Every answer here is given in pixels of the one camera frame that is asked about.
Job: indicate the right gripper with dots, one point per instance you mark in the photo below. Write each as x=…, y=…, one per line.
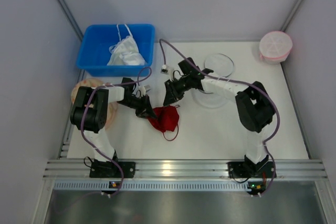
x=171, y=92

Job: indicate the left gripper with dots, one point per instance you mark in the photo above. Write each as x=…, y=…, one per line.
x=143, y=110

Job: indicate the red bra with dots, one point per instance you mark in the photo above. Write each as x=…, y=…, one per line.
x=167, y=118

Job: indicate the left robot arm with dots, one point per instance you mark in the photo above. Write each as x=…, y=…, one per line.
x=90, y=111

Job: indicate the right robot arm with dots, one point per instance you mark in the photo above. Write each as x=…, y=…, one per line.
x=255, y=111

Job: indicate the floral patterned bra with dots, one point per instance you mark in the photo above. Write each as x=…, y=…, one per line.
x=93, y=83

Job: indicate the white bra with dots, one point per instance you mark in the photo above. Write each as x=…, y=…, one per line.
x=126, y=51

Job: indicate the pink trimmed mesh laundry bag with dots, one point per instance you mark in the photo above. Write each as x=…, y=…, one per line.
x=275, y=47

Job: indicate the blue plastic bin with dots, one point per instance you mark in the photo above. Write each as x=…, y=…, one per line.
x=94, y=52

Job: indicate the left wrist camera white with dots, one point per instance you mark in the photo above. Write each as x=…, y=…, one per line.
x=145, y=87

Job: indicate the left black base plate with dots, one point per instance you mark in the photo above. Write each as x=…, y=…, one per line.
x=99, y=169

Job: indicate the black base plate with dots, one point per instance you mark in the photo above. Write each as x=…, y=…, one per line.
x=99, y=169
x=243, y=170

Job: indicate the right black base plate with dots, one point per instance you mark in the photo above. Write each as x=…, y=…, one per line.
x=243, y=170

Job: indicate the slotted cable duct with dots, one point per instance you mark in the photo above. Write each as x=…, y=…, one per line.
x=156, y=185

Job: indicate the aluminium mounting rail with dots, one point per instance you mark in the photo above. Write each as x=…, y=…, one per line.
x=182, y=169

